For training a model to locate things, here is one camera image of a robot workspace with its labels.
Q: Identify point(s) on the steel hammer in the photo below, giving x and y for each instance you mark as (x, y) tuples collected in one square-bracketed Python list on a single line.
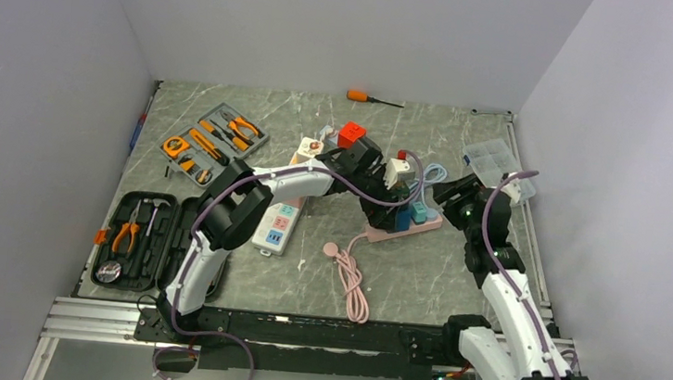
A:
[(157, 204)]

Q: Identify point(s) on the black tool case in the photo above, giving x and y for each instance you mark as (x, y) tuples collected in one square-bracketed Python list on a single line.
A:
[(155, 260)]

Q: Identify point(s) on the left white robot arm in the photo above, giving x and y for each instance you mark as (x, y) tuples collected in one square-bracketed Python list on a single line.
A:
[(231, 208)]

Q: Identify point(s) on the grey tool tray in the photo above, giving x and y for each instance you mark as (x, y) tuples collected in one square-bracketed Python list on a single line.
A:
[(203, 149)]

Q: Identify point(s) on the orange handled screwdriver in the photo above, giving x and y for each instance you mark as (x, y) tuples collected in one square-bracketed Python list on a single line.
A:
[(362, 97)]

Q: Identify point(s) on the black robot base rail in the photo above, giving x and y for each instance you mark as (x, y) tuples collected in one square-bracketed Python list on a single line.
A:
[(303, 344)]

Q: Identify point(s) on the blue red pen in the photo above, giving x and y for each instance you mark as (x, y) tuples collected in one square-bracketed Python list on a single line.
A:
[(140, 124)]

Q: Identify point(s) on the teal plug adapter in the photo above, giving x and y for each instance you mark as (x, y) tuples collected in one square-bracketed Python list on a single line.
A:
[(419, 212)]

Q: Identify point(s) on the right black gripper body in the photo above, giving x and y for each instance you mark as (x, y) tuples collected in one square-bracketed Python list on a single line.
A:
[(459, 210)]

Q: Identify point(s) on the light blue power strip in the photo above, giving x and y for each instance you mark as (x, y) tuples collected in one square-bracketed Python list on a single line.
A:
[(328, 136)]

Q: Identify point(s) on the blue cube adapter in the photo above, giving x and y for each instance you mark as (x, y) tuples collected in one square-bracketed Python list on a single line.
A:
[(403, 220)]

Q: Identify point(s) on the red cube socket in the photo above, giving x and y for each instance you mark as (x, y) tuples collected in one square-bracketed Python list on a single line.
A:
[(349, 134)]

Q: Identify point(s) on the orange case latch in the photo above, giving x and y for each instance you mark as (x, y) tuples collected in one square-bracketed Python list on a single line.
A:
[(101, 237)]

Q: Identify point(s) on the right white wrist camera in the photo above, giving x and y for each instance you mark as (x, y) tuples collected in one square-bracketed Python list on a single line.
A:
[(513, 191)]

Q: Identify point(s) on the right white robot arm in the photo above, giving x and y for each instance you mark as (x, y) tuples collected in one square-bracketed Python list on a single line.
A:
[(523, 349)]

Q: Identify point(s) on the orange handled pliers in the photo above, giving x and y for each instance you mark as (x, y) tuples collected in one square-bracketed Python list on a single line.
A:
[(128, 232)]

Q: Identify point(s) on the white power strip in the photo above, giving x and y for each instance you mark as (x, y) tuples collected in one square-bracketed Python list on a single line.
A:
[(276, 226)]

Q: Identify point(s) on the white cube socket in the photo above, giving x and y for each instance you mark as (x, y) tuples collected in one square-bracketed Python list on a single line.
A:
[(308, 148)]

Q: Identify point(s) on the clear plastic organizer box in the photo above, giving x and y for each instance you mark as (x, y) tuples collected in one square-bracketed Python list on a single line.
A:
[(492, 161)]

